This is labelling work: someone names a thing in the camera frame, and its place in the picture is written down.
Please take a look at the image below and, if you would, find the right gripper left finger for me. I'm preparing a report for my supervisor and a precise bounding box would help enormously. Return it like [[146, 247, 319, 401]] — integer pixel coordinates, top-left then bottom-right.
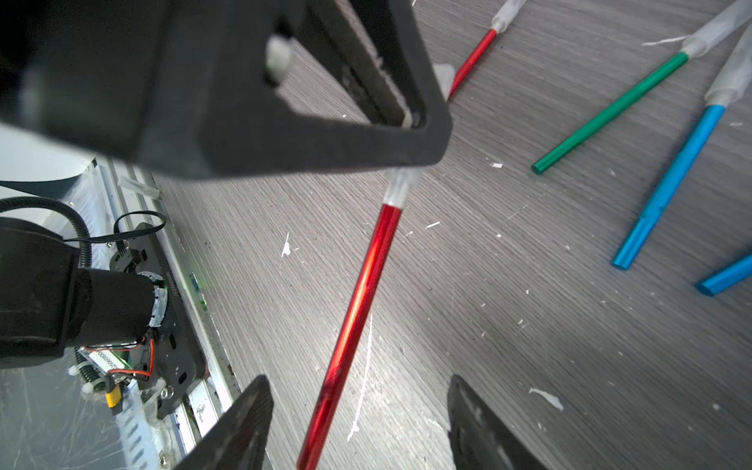
[[176, 375, 274, 470]]

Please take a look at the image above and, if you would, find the blue knife left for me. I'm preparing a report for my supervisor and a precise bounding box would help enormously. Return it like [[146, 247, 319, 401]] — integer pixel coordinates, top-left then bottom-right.
[[611, 27, 751, 270]]

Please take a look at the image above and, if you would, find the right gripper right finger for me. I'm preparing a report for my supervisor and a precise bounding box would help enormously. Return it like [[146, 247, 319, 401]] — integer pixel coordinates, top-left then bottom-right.
[[448, 375, 548, 470]]

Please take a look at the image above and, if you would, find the black corrugated cable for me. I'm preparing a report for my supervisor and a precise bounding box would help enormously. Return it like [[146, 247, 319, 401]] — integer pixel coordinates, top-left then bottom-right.
[[0, 195, 93, 268]]

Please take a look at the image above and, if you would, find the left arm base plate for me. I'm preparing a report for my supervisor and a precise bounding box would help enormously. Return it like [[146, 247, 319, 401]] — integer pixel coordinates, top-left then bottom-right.
[[110, 234, 207, 419]]

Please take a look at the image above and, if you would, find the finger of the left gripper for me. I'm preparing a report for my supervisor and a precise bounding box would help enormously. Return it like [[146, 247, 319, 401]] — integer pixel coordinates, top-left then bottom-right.
[[1, 1, 452, 179]]

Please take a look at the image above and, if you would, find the red knife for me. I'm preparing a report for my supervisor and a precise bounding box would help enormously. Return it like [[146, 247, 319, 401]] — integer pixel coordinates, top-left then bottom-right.
[[296, 168, 423, 469], [448, 0, 527, 98]]

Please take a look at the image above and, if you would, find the green knife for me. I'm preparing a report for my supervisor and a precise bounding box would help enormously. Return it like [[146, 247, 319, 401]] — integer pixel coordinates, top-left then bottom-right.
[[531, 1, 751, 174]]

